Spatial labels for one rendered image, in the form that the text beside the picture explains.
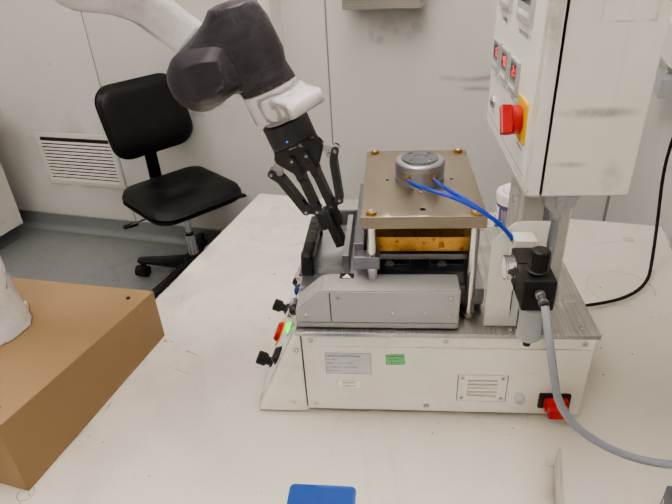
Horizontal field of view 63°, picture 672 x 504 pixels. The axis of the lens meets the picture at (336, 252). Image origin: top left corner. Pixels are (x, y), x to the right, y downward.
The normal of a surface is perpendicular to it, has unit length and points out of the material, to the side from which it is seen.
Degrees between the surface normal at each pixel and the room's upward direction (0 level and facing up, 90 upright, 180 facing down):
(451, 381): 90
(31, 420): 90
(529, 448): 0
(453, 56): 90
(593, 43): 90
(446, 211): 0
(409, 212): 0
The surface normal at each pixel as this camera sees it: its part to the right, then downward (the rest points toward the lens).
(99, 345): 0.96, 0.11
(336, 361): -0.08, 0.51
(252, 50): 0.17, 0.39
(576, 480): -0.05, -0.86
